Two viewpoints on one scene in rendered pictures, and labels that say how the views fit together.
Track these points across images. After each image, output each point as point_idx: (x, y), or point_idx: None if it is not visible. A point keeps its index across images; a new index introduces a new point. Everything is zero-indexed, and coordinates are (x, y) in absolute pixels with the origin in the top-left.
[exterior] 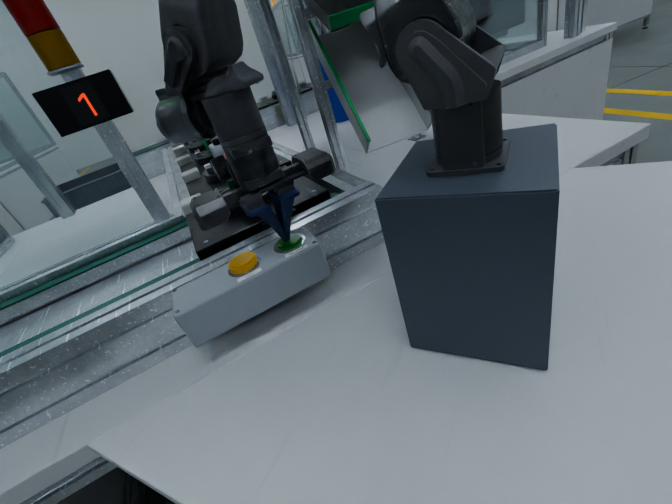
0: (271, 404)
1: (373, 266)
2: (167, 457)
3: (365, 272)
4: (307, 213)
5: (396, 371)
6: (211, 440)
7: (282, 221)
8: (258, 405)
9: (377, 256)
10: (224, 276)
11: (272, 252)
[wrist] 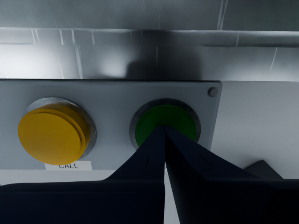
0: (83, 179)
1: (239, 104)
2: (4, 173)
3: (225, 106)
4: (278, 21)
5: (166, 203)
6: (37, 179)
7: (175, 194)
8: (73, 175)
9: (257, 90)
10: (15, 131)
11: (123, 132)
